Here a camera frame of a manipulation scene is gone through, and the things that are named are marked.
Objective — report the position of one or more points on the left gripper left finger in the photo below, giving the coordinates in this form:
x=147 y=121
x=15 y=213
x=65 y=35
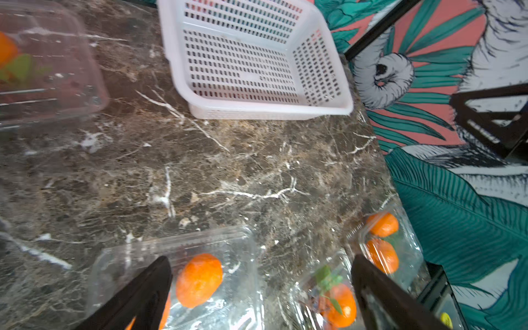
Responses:
x=140 y=304

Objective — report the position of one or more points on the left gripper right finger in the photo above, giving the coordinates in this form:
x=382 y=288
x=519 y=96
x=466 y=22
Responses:
x=385 y=305

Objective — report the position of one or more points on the upper orange with leaf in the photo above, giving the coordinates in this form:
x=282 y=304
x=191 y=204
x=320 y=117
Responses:
x=338 y=307

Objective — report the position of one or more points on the right orange centre container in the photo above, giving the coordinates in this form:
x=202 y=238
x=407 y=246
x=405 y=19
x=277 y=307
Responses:
x=199 y=280

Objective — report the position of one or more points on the yellow round sticker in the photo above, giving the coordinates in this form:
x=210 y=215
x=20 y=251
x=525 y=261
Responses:
x=446 y=319

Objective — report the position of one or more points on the orange in right container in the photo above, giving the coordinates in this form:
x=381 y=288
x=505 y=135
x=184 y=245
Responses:
x=384 y=225

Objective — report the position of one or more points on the orange in container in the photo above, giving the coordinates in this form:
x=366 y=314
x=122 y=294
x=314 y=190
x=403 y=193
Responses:
x=8 y=49
x=384 y=225

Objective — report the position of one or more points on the white plastic basket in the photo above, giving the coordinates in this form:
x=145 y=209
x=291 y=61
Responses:
x=253 y=60

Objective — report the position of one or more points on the orange in back container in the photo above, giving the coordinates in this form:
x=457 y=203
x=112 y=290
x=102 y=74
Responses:
x=8 y=49

